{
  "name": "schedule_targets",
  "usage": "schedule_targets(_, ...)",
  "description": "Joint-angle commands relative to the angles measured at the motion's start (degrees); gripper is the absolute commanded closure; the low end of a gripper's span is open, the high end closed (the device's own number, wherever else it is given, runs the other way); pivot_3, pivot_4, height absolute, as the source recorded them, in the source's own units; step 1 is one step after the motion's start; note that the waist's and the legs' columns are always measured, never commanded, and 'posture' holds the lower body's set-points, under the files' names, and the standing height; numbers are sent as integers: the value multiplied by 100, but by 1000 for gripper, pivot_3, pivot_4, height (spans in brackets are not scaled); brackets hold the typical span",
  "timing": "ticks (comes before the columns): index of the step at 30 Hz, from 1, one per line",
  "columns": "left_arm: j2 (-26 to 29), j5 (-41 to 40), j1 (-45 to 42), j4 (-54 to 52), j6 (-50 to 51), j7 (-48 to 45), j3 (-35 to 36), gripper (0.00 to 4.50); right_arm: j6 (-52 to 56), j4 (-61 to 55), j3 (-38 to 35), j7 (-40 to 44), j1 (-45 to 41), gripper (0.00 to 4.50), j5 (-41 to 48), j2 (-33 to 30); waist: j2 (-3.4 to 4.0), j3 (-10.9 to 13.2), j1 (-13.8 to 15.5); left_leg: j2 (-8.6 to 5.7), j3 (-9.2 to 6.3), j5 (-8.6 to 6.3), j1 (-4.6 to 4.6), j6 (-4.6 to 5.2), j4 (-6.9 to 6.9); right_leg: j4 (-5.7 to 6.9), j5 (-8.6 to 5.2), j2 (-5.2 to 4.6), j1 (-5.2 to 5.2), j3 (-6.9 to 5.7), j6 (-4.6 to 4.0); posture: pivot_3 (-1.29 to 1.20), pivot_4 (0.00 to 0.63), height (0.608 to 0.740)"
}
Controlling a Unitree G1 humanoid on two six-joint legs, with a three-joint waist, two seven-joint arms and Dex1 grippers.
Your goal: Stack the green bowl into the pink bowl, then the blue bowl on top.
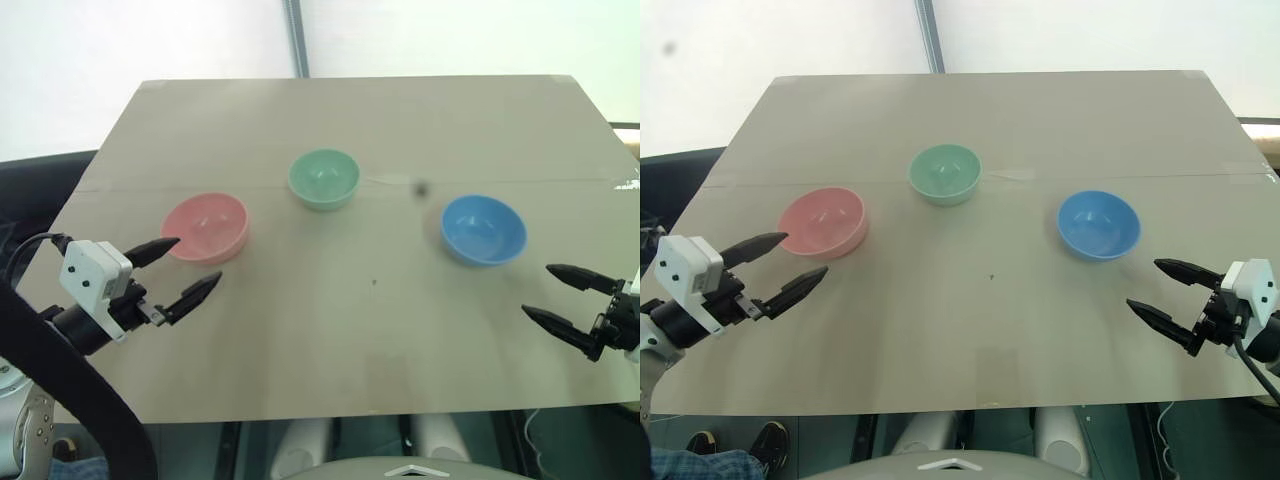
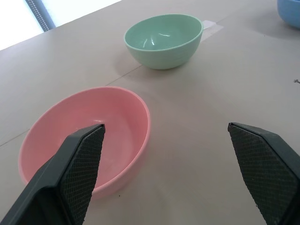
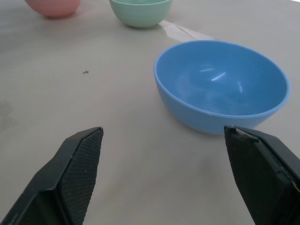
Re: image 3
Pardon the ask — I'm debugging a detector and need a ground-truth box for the red plastic bowl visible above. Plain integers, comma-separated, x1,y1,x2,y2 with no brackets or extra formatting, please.
24,0,82,18

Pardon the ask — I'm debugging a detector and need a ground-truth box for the blue plastic bowl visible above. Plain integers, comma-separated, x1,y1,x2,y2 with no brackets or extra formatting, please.
153,40,291,135

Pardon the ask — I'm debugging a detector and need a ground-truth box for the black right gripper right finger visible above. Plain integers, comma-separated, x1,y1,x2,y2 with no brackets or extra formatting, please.
224,125,300,225

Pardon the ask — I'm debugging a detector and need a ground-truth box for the clear tape strip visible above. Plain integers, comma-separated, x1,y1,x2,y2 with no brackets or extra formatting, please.
159,20,218,43

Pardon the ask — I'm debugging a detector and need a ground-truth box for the green plastic bowl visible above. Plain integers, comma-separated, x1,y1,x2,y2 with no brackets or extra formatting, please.
109,0,173,29

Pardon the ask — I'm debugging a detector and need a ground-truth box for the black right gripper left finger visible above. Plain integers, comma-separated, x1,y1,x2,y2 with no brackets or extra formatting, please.
0,127,104,225

